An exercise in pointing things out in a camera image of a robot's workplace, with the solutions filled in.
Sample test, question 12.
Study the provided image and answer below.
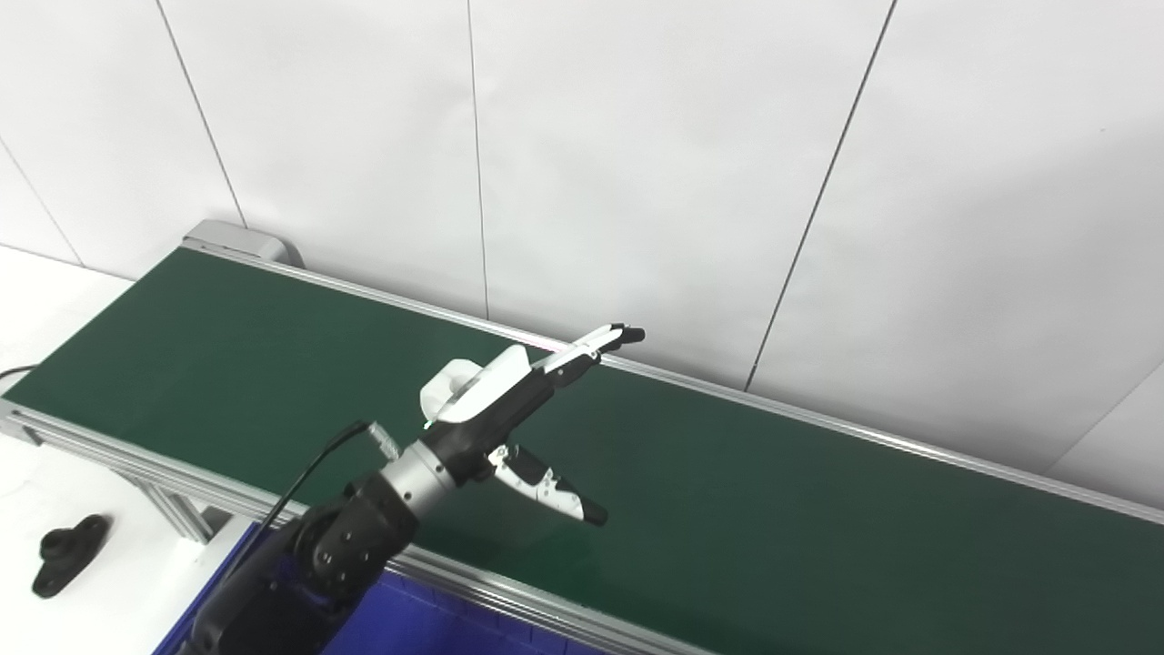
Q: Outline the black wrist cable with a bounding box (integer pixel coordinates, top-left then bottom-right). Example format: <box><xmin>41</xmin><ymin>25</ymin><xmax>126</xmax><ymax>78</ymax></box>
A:
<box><xmin>264</xmin><ymin>420</ymin><xmax>401</xmax><ymax>529</ymax></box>

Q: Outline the white round part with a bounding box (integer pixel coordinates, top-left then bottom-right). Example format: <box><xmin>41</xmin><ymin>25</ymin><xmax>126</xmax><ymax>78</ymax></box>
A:
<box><xmin>420</xmin><ymin>359</ymin><xmax>483</xmax><ymax>428</ymax></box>

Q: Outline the grey conveyor end cap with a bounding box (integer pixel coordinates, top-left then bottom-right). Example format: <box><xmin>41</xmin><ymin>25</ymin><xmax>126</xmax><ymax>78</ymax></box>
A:
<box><xmin>182</xmin><ymin>218</ymin><xmax>306</xmax><ymax>267</ymax></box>

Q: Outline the blue plastic bin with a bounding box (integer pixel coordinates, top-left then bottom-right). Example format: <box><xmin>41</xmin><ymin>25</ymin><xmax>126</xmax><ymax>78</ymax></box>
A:
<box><xmin>159</xmin><ymin>523</ymin><xmax>619</xmax><ymax>655</ymax></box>

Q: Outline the green conveyor belt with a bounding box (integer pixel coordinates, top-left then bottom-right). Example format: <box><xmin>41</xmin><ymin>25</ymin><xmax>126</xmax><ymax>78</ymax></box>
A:
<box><xmin>0</xmin><ymin>218</ymin><xmax>1164</xmax><ymax>655</ymax></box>
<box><xmin>5</xmin><ymin>247</ymin><xmax>1164</xmax><ymax>655</ymax></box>

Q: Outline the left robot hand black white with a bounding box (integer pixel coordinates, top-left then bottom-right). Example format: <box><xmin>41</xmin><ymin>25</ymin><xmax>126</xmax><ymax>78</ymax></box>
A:
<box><xmin>420</xmin><ymin>323</ymin><xmax>647</xmax><ymax>527</ymax></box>

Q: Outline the black plastic part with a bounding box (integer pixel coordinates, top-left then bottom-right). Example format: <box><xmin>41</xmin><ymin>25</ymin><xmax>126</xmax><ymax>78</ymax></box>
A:
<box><xmin>32</xmin><ymin>514</ymin><xmax>112</xmax><ymax>599</ymax></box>

